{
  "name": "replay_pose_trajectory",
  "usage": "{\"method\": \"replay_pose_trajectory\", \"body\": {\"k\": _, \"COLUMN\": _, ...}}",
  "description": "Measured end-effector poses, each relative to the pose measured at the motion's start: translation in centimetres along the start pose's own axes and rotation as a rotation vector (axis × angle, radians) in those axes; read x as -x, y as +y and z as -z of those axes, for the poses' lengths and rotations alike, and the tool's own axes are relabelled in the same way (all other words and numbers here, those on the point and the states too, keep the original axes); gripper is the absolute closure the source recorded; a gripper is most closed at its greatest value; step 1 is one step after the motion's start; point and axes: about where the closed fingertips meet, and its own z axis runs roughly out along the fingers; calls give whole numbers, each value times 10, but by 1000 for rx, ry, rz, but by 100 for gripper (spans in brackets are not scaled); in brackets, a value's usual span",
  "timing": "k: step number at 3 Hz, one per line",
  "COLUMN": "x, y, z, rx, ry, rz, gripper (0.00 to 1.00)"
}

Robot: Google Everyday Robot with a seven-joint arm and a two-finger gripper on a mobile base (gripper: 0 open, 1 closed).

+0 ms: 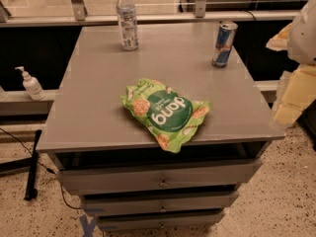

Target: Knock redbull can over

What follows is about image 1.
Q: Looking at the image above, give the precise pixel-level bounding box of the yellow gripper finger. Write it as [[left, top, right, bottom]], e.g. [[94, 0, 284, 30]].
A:
[[266, 24, 291, 51], [273, 64, 316, 126]]

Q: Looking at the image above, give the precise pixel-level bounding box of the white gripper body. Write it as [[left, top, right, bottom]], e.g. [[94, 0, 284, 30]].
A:
[[288, 0, 316, 65]]

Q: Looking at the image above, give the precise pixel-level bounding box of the redbull can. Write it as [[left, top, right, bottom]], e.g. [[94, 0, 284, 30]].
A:
[[212, 21, 238, 68]]

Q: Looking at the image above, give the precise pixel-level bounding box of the green snack bag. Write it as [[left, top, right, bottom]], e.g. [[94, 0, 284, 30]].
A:
[[119, 78, 211, 153]]

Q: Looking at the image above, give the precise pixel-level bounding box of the clear plastic water bottle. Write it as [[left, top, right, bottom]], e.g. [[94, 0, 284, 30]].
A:
[[116, 0, 138, 50]]

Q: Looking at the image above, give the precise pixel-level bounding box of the grey drawer cabinet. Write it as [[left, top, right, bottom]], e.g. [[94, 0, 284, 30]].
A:
[[37, 23, 282, 231]]

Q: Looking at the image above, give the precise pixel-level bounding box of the grey metal railing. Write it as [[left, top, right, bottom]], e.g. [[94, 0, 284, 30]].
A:
[[0, 0, 300, 27]]

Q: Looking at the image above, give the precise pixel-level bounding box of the middle grey drawer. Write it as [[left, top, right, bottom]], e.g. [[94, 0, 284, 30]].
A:
[[81, 191, 239, 216]]

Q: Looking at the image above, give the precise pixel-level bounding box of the grey drawer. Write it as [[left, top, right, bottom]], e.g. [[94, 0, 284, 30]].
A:
[[81, 191, 239, 216], [57, 158, 262, 196], [97, 209, 224, 232]]

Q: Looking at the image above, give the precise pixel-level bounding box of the bottom grey drawer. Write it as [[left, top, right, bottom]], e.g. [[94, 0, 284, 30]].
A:
[[97, 209, 224, 232]]

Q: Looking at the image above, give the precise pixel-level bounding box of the top grey drawer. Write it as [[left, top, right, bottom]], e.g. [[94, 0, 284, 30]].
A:
[[57, 158, 262, 196]]

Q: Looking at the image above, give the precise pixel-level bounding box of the blue tape cross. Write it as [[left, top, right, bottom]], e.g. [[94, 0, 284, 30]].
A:
[[79, 215, 96, 237]]

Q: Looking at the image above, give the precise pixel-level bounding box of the white pump dispenser bottle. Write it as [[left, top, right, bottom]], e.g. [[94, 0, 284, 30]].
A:
[[16, 66, 45, 101]]

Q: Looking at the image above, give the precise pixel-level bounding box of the black stand leg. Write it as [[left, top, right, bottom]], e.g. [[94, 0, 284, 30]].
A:
[[25, 129, 41, 200]]

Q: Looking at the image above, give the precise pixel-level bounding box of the black cable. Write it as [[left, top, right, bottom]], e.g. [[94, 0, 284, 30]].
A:
[[0, 127, 82, 211]]

